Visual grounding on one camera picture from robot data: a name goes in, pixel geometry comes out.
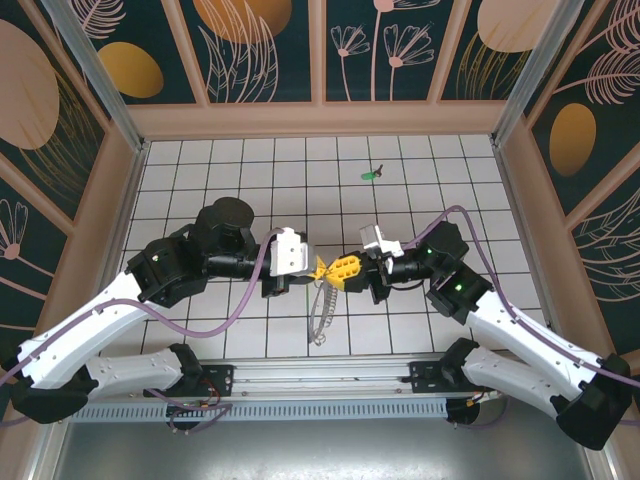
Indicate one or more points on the green headed key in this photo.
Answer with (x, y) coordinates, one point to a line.
(369, 176)

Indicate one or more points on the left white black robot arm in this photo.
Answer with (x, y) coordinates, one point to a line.
(75, 330)

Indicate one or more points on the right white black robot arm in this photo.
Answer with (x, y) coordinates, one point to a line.
(525, 330)

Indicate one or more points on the grey metal sheet panel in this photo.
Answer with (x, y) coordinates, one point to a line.
(320, 455)

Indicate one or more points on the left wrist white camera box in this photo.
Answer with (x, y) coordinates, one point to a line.
(290, 252)

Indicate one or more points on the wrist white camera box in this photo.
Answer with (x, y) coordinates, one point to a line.
(377, 242)
(290, 252)

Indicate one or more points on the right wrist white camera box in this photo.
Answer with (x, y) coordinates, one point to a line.
(377, 242)

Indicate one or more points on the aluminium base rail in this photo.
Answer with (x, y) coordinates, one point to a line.
(320, 375)

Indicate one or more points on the aluminium corner post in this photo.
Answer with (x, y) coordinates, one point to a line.
(525, 85)
(107, 95)

